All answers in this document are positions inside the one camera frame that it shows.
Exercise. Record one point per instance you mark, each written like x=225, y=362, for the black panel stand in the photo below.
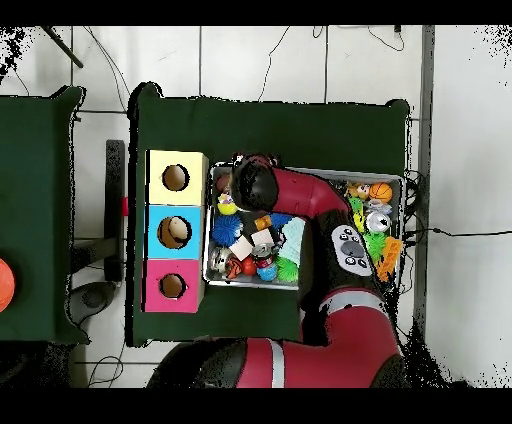
x=115, y=208

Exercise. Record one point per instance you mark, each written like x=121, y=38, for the small blue spiky ball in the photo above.
x=226, y=230

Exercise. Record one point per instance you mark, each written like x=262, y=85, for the plain wooden cube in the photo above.
x=262, y=237
x=241, y=248

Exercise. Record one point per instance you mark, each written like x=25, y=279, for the orange toy basketball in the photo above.
x=380, y=192

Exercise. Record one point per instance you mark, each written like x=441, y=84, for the light blue knitted cloth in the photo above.
x=292, y=244

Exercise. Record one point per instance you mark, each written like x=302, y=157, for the yellow ball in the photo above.
x=228, y=210

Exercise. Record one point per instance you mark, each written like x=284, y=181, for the brown toy football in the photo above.
x=222, y=183

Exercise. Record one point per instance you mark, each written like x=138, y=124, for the red soda can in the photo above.
x=264, y=256

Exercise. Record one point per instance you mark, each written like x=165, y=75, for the shallow clear mesh bin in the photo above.
x=224, y=282

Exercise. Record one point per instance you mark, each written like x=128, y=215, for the black tripod leg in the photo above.
x=62, y=47

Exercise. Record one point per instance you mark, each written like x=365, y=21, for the orange plastic toy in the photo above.
x=390, y=260

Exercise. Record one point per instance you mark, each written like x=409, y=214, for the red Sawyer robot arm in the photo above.
x=304, y=192

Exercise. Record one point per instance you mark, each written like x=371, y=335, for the dark green side table cloth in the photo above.
x=32, y=180

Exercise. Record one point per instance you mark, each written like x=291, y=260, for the large orange ball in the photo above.
x=4, y=284

